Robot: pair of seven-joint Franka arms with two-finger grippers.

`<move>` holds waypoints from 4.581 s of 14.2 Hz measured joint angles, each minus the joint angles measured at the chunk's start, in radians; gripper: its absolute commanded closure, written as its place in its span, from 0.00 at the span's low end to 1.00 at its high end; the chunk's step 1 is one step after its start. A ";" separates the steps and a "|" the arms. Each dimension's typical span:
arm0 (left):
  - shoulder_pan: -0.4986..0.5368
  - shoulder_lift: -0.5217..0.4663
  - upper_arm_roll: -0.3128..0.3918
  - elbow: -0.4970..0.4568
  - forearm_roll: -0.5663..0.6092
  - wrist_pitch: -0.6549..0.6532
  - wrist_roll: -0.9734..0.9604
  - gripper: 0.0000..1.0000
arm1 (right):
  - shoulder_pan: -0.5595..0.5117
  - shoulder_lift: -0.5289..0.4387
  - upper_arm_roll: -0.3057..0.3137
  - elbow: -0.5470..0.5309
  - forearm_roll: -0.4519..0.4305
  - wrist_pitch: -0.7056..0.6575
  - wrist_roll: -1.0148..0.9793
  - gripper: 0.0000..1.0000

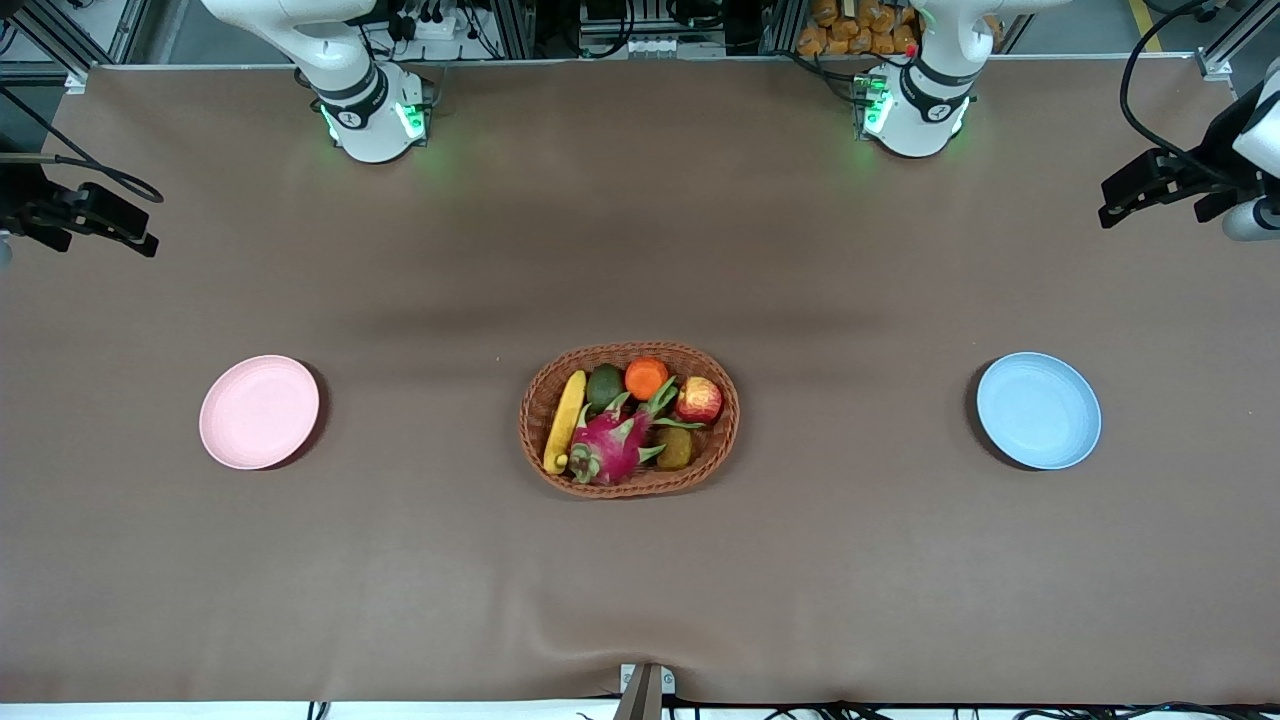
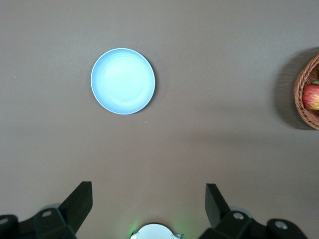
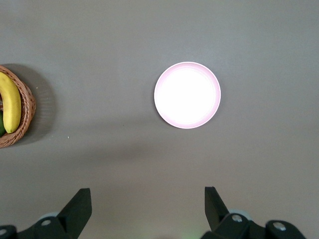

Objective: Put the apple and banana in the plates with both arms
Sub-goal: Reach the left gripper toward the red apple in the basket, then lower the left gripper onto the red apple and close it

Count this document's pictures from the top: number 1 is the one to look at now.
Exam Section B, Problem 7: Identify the yellow banana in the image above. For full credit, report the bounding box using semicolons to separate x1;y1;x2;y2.
543;370;588;475

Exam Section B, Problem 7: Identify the red apple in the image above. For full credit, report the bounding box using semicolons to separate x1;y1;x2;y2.
675;376;723;425

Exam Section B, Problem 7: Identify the pink plate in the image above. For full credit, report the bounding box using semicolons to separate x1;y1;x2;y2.
199;355;321;471

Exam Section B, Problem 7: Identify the blue plate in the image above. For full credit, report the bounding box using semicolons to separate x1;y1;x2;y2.
976;351;1102;471

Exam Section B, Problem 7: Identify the bag of orange items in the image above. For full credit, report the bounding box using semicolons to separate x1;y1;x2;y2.
797;0;1001;56

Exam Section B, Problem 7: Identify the white power strip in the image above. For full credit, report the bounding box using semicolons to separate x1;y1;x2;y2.
400;10;461;41

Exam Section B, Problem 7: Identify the brown wicker basket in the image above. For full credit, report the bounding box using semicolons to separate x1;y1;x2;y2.
518;341;741;499

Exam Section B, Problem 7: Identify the green avocado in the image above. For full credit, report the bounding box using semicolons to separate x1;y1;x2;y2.
586;364;626;413

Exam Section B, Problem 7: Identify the orange fruit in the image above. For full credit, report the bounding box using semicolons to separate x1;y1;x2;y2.
625;357;670;401

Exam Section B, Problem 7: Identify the brown kiwi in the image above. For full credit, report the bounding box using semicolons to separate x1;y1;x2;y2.
655;425;698;471

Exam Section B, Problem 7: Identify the grey electronics box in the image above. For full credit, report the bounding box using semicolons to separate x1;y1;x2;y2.
580;0;726;59

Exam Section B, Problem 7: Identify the pink dragon fruit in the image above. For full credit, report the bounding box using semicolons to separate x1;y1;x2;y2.
568;376;709;487

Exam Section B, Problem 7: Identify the brown table cloth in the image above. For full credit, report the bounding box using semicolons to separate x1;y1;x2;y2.
0;55;1280;706

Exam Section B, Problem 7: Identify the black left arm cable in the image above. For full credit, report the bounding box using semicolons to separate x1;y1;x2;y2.
1120;0;1236;186

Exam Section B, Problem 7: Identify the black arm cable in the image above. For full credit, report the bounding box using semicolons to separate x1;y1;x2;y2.
1120;0;1236;186
0;85;164;204

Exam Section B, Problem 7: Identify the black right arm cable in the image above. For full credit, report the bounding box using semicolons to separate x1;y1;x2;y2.
0;85;164;204

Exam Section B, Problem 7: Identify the aluminium frame post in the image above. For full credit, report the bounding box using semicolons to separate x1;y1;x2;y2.
1195;0;1280;81
0;0;151;81

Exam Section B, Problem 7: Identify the grey metal camera bracket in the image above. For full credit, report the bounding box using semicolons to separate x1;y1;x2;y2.
613;663;676;720

